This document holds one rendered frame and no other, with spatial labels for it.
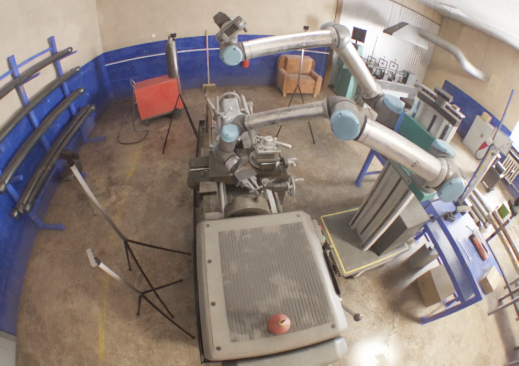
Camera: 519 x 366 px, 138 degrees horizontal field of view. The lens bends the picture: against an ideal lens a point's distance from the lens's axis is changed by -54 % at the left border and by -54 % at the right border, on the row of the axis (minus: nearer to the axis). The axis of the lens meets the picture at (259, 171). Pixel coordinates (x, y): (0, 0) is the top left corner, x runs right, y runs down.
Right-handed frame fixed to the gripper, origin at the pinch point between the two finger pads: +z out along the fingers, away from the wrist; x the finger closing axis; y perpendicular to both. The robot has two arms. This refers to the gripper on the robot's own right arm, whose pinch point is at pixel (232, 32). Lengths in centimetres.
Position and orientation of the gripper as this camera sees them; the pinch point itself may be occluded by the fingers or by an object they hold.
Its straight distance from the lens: 84.4
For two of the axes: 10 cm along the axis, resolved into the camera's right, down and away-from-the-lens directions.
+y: 6.0, 4.9, 6.3
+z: 1.7, 6.9, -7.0
